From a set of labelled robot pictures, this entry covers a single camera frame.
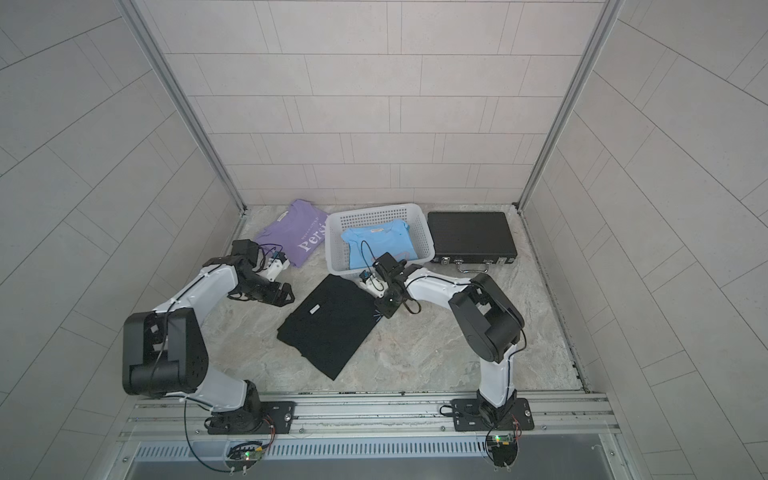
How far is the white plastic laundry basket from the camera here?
98cm

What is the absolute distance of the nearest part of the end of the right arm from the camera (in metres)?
0.68

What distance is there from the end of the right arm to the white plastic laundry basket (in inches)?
6.9
